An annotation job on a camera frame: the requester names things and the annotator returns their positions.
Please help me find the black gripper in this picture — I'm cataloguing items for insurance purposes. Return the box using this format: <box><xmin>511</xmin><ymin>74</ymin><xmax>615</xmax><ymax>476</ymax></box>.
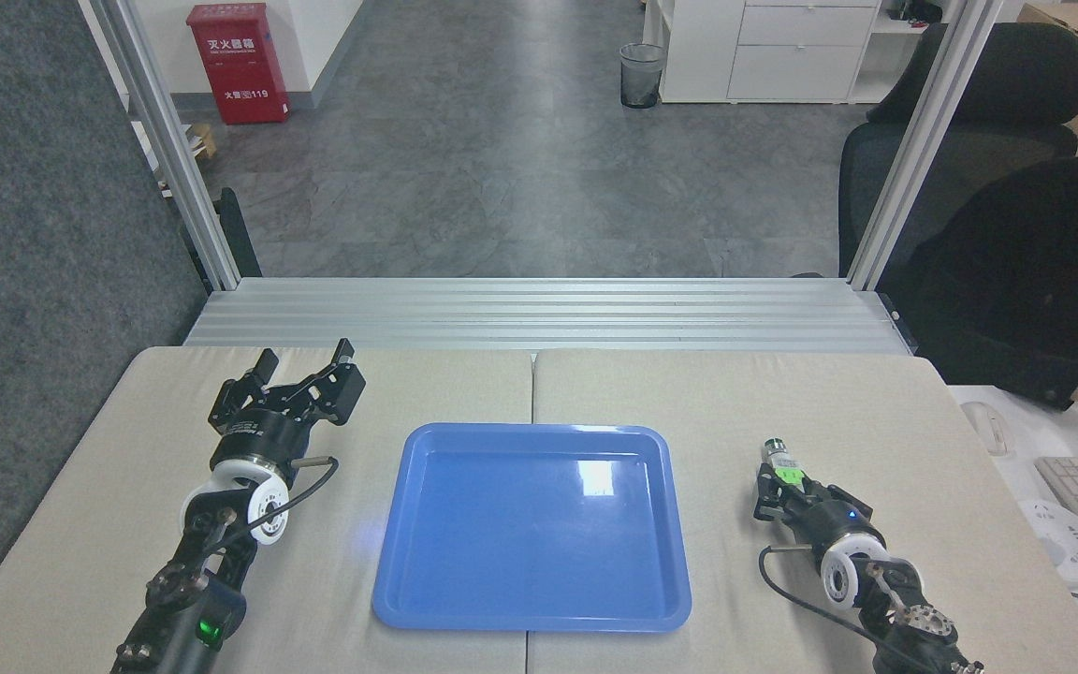
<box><xmin>751</xmin><ymin>462</ymin><xmax>882</xmax><ymax>562</ymax></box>
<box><xmin>210</xmin><ymin>339</ymin><xmax>367</xmax><ymax>472</ymax></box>

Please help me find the switch part with green tab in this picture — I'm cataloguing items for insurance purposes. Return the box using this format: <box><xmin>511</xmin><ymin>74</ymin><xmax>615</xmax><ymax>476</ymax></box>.
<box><xmin>761</xmin><ymin>438</ymin><xmax>808</xmax><ymax>490</ymax></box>

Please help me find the blue plastic tray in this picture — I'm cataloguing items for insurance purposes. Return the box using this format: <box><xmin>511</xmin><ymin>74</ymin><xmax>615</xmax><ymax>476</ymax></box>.
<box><xmin>371</xmin><ymin>422</ymin><xmax>693</xmax><ymax>633</ymax></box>

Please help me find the white computer mouse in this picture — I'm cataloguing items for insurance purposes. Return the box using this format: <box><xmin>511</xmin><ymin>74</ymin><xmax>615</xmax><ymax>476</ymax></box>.
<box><xmin>959</xmin><ymin>401</ymin><xmax>1011</xmax><ymax>458</ymax></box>

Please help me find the white power strip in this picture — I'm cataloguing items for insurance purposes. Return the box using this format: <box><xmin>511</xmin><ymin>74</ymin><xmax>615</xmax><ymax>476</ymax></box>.
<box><xmin>1016</xmin><ymin>498</ymin><xmax>1078</xmax><ymax>587</ymax></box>

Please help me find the dark grey felt partition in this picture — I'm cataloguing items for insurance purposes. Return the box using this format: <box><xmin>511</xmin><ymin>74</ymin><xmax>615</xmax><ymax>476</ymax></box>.
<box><xmin>0</xmin><ymin>0</ymin><xmax>213</xmax><ymax>649</ymax></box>

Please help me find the person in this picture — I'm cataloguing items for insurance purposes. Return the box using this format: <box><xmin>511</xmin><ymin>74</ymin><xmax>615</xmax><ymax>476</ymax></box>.
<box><xmin>902</xmin><ymin>150</ymin><xmax>1078</xmax><ymax>414</ymax></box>

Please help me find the red fire extinguisher box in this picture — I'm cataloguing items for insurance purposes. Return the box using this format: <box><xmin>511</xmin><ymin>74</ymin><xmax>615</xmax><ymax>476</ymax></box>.
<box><xmin>186</xmin><ymin>3</ymin><xmax>293</xmax><ymax>126</ymax></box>

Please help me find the white drawer cabinet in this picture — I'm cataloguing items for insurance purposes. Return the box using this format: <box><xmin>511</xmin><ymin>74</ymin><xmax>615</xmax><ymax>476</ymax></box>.
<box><xmin>642</xmin><ymin>0</ymin><xmax>948</xmax><ymax>106</ymax></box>

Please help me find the black mesh waste bin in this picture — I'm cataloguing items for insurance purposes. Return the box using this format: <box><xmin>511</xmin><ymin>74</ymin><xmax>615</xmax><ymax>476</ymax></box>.
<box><xmin>619</xmin><ymin>42</ymin><xmax>668</xmax><ymax>110</ymax></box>

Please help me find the black office chair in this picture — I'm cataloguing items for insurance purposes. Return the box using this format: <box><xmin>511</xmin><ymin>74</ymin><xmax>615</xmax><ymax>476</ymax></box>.
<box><xmin>837</xmin><ymin>21</ymin><xmax>1078</xmax><ymax>278</ymax></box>

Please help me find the black bracket behind post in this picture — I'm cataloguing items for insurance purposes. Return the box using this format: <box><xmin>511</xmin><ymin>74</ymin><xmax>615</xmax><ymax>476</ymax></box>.
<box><xmin>182</xmin><ymin>187</ymin><xmax>264</xmax><ymax>282</ymax></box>

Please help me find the silver aluminium rail platform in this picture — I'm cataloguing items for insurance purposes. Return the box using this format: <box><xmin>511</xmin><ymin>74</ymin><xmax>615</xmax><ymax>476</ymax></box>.
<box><xmin>182</xmin><ymin>277</ymin><xmax>915</xmax><ymax>355</ymax></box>

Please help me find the silver aluminium post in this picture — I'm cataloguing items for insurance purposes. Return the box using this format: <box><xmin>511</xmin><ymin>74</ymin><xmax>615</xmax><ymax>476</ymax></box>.
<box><xmin>88</xmin><ymin>0</ymin><xmax>241</xmax><ymax>292</ymax></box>
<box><xmin>846</xmin><ymin>0</ymin><xmax>1005</xmax><ymax>292</ymax></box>

